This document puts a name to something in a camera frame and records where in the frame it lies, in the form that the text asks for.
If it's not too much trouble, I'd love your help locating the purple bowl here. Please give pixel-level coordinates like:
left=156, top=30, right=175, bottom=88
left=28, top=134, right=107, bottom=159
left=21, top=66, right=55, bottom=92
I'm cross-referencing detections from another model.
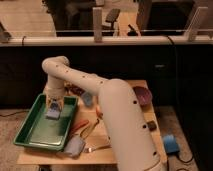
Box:
left=133, top=86, right=152, bottom=106

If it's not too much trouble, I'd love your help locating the grey folded cloth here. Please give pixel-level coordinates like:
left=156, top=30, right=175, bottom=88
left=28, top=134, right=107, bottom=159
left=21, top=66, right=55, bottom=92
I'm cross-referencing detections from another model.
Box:
left=64, top=135, right=85, bottom=158

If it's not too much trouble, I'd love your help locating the yellow orange apple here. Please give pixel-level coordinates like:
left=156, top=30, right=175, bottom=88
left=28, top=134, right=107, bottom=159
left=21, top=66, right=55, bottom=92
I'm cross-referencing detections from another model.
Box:
left=96, top=106, right=103, bottom=119

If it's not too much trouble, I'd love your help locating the small brown block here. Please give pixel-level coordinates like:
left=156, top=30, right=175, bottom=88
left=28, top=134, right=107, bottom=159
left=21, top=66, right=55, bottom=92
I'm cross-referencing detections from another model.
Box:
left=147, top=121, right=157, bottom=131

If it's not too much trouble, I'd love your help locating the blue sponge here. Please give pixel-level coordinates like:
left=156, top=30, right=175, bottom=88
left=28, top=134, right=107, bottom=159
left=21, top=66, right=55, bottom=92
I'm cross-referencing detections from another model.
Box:
left=45, top=102, right=61, bottom=119

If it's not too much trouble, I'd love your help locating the red handled tool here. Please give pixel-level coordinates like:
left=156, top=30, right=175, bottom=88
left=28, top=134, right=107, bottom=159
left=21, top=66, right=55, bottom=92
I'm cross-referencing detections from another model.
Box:
left=70, top=119, right=89, bottom=135

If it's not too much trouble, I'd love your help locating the blue tape roll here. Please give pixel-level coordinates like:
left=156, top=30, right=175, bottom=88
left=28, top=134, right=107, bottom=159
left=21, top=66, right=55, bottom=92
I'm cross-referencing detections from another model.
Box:
left=163, top=134, right=180, bottom=154

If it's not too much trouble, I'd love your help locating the light blue cup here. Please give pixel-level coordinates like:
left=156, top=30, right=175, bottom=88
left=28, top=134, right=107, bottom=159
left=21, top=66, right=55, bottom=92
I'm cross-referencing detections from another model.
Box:
left=81, top=92, right=93, bottom=107

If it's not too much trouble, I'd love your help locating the silver fork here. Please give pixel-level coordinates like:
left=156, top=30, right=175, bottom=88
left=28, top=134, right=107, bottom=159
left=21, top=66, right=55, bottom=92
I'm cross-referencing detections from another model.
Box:
left=83, top=145, right=111, bottom=153

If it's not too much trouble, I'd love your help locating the black cable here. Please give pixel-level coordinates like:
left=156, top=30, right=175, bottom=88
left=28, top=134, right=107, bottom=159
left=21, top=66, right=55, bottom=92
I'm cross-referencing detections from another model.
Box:
left=166, top=35, right=196, bottom=165

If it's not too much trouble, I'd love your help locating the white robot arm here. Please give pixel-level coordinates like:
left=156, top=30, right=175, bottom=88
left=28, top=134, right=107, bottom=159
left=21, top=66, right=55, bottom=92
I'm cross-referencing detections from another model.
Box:
left=42, top=56, right=166, bottom=171

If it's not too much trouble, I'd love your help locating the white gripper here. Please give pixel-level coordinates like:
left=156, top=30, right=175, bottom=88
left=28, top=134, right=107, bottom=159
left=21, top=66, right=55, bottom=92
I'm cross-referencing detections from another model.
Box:
left=44, top=86, right=64, bottom=104

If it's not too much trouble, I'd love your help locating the white horizontal rail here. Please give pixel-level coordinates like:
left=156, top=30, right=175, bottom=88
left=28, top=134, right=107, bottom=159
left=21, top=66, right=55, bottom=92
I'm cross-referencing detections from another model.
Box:
left=0, top=35, right=213, bottom=47

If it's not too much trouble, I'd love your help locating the green plastic tray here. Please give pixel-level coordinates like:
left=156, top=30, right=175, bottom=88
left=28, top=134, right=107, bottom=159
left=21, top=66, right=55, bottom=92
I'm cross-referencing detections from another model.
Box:
left=14, top=94, right=78, bottom=151

